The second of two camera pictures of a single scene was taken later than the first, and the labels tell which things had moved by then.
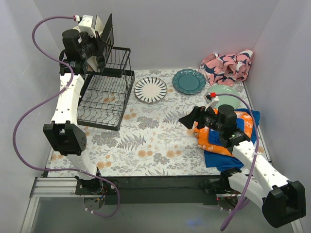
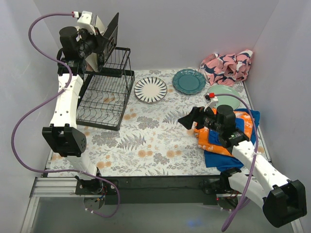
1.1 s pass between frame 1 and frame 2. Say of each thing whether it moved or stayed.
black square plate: moved
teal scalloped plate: stayed
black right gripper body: stayed
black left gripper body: stayed
